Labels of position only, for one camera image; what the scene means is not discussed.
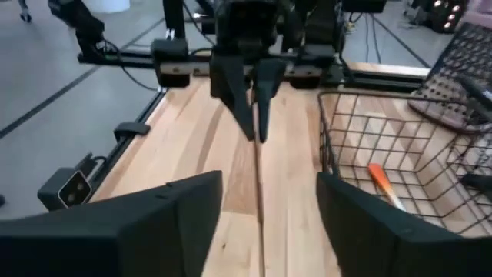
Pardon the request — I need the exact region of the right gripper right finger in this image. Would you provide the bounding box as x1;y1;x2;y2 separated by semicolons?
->
315;172;492;277

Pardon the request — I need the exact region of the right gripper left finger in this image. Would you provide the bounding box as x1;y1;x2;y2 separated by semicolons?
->
0;170;224;277

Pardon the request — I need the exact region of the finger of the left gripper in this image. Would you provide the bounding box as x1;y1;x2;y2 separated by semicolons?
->
253;58;288;144
209;52;257;142

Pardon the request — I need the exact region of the orange-handled table knife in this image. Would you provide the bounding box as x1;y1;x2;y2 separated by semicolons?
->
367;162;407;213

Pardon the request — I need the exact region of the black plastic ladle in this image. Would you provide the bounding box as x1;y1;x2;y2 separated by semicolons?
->
459;172;492;193

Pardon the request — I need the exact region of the dark green silicone spatula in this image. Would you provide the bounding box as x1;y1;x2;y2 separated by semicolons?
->
457;75;492;113

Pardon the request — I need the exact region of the black table edge clip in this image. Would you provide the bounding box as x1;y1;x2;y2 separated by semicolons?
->
113;122;151;143

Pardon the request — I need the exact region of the black device with lights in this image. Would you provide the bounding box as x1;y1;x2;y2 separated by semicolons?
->
429;0;468;35

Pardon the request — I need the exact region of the pink box grater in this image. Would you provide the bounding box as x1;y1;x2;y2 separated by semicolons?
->
407;21;492;135

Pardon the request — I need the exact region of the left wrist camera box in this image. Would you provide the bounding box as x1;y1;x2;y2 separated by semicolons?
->
214;0;281;46

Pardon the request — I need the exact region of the table-level camera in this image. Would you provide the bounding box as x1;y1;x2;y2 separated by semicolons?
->
37;167;94;212

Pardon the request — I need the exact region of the black camera cable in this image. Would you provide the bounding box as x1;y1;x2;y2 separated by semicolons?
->
75;152;109;174

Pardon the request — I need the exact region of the black wire basket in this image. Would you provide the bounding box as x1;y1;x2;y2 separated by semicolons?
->
317;90;492;239

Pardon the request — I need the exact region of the black metal rig frame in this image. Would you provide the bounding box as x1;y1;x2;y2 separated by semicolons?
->
76;0;431;185

